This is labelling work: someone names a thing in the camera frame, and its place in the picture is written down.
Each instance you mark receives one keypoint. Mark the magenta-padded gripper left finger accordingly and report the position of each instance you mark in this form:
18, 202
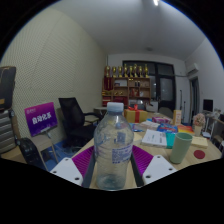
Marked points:
66, 170

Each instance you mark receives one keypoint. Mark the grey chair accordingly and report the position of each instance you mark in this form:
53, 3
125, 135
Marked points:
165, 112

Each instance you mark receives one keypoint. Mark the blue printed book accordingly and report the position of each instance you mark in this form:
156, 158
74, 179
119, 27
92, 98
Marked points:
166, 128

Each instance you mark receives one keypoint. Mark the orange book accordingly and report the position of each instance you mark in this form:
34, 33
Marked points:
185, 129

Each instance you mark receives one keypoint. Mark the clear plastic water bottle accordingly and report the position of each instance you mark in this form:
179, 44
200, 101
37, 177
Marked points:
113, 146

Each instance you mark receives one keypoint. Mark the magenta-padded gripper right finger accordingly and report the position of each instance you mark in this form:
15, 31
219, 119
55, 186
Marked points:
158, 168

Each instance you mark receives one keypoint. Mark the purple sign board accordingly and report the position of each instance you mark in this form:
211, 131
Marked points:
40, 119

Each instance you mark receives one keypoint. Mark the yellow gift box red ribbon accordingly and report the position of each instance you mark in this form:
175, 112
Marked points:
135, 116

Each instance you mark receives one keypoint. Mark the black computer monitor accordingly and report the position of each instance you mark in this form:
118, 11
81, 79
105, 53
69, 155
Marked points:
208, 105

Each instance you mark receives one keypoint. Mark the black low chair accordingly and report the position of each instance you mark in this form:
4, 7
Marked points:
30, 151

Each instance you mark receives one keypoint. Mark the striped grey cushion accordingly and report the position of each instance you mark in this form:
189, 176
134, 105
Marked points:
6, 131

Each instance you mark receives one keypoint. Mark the ceiling tube light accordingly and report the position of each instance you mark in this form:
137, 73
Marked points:
155, 2

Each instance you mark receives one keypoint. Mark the wooden shelf unit with trophies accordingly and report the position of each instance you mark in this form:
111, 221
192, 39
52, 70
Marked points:
128, 90

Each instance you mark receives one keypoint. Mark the black framed glass door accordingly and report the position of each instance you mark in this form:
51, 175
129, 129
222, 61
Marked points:
165, 86

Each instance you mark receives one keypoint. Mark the white wall air conditioner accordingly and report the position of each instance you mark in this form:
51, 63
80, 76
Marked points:
192, 69

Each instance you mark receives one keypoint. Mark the black office chair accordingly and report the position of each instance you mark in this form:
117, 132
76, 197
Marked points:
71, 116

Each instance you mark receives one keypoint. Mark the pale green cup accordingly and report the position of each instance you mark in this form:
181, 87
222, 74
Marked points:
180, 148

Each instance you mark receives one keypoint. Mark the pink box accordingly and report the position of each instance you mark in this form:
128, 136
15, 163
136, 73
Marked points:
161, 120

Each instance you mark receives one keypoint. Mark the large beige book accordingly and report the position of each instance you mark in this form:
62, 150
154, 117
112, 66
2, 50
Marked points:
199, 142

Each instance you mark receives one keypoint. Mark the flat round red coaster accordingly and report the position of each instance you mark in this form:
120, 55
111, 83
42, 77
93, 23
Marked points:
199, 154

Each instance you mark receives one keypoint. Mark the orange standing card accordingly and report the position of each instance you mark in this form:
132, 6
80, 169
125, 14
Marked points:
177, 117

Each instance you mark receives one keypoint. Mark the white printed booklet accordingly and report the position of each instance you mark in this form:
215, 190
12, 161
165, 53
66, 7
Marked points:
154, 138

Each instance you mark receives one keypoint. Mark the teal book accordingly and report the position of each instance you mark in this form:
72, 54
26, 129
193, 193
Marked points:
170, 140

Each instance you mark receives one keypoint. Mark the dark brown case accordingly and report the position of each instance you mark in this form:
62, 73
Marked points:
6, 86

